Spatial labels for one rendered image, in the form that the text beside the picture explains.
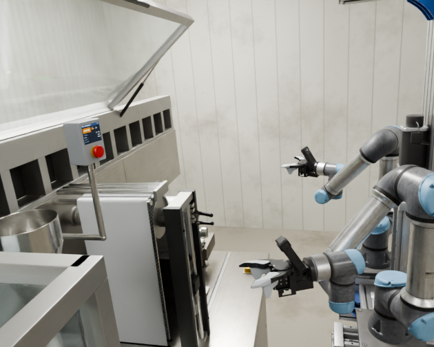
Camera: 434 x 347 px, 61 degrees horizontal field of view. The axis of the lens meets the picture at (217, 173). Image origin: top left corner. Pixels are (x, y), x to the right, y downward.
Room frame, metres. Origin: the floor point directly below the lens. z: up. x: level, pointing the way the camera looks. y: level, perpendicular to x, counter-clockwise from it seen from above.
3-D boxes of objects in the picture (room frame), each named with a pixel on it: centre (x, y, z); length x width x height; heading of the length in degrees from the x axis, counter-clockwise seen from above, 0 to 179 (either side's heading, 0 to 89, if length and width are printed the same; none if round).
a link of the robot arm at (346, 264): (0.95, -0.35, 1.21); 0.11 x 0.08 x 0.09; 98
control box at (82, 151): (0.85, 0.30, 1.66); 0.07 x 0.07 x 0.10; 64
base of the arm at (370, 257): (1.60, -0.74, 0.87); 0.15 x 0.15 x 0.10
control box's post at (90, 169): (0.86, 0.30, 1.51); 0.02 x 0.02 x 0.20
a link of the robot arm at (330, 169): (1.87, -0.64, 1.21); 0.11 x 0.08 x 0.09; 47
